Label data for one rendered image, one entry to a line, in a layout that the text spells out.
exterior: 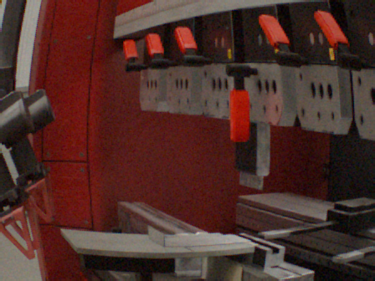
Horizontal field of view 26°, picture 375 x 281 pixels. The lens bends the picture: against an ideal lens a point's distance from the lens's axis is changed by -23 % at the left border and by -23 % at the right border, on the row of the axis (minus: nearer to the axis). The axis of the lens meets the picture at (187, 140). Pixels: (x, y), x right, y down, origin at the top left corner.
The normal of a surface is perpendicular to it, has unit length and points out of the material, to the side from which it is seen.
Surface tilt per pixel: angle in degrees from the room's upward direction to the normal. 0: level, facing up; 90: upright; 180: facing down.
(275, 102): 90
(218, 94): 90
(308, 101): 90
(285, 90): 90
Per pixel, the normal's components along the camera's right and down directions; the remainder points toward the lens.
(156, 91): -0.96, 0.01
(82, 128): 0.26, 0.05
